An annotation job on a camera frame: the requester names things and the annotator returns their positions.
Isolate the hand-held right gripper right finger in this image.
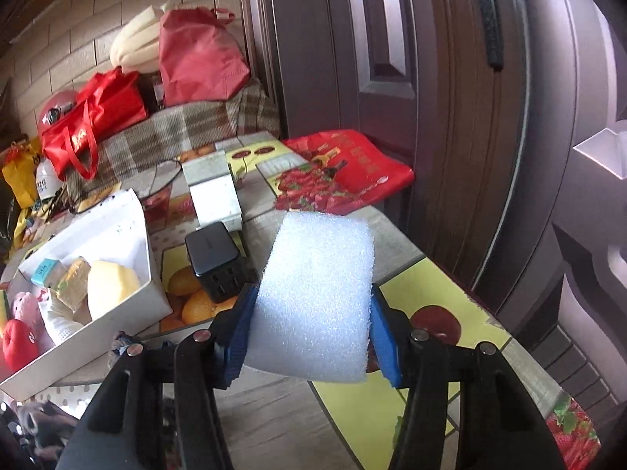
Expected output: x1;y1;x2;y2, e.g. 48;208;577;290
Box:
368;285;569;470

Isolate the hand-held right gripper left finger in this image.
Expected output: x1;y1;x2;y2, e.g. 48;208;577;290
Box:
56;283;259;470

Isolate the white foam block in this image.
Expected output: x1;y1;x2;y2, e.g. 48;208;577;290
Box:
243;211;376;383

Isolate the pale yellow sponge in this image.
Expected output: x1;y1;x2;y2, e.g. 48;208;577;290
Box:
87;260;142;320

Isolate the white cardboard box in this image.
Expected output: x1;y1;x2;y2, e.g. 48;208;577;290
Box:
0;188;174;401

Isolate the yellow green sponge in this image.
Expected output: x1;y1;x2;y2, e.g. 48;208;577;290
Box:
55;257;92;312

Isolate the white cloth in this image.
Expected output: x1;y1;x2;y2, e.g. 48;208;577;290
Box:
38;298;85;346

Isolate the teal package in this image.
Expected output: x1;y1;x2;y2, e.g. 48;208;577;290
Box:
31;257;67;288

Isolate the pink plush toy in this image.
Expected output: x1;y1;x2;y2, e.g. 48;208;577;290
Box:
12;291;51;340

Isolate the red plush toy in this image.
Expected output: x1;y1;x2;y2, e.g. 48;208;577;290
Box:
1;318;41;374

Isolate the fruit print tablecloth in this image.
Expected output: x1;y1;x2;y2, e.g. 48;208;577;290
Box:
0;130;602;470

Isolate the black charger block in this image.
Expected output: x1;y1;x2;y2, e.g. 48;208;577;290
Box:
184;221;246;304

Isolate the grey white box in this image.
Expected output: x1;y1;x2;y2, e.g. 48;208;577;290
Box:
181;150;244;232

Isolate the red printed bag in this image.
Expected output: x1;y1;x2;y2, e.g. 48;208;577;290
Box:
281;129;415;217

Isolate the plaid blanket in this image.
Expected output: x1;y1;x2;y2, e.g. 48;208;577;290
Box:
65;78;281;197

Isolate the brown door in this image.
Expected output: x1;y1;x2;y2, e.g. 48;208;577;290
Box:
237;0;627;451

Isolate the white helmet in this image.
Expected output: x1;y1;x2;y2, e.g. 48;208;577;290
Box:
34;159;65;201

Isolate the glossy red tote bag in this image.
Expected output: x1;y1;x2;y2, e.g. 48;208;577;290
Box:
41;67;149;181

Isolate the yellow bag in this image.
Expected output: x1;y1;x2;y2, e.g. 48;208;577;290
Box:
1;139;43;209

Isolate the red fabric bag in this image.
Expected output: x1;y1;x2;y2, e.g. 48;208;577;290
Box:
159;7;251;108

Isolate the red helmet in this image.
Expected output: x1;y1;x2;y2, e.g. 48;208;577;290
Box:
38;90;80;136

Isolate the cream ribbed cushion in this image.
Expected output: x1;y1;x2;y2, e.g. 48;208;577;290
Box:
109;2;163;74

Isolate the thin black cable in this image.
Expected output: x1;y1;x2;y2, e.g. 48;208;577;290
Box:
72;159;183;217

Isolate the black door pull handle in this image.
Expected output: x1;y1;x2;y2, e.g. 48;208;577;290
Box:
471;0;506;71

